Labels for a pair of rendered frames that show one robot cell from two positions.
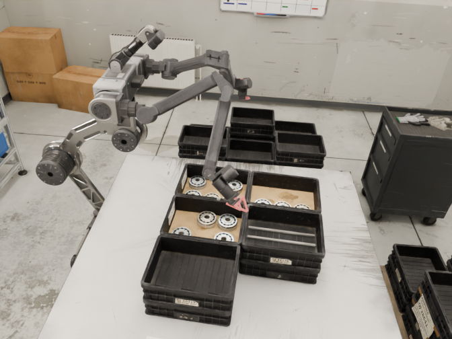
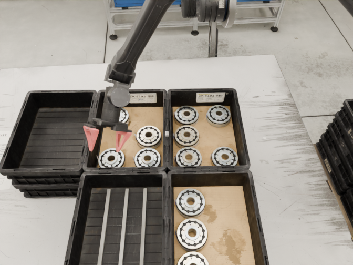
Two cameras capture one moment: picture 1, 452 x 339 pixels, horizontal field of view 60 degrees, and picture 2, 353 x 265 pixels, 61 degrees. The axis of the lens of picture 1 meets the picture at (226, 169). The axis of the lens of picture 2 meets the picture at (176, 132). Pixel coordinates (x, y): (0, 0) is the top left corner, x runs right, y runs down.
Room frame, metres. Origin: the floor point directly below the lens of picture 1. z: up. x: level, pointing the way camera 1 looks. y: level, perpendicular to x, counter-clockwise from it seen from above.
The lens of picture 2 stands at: (1.55, -0.63, 1.85)
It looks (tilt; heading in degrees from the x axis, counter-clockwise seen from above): 54 degrees down; 83
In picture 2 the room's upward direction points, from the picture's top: straight up
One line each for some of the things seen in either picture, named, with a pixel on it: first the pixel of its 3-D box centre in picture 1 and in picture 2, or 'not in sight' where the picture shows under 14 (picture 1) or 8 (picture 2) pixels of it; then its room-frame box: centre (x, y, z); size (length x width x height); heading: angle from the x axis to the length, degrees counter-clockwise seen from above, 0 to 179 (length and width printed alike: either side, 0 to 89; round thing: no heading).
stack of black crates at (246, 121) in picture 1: (250, 136); not in sight; (3.16, -0.22, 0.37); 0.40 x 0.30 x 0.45; 88
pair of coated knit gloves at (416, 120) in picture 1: (411, 118); not in sight; (2.74, -1.44, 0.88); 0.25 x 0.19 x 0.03; 88
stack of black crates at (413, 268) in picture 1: (418, 279); not in sight; (1.67, -1.31, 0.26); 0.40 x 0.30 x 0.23; 178
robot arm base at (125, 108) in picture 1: (128, 108); not in sight; (1.59, 0.47, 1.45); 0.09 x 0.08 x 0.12; 178
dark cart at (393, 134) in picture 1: (411, 169); not in sight; (2.66, -1.55, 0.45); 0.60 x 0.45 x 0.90; 88
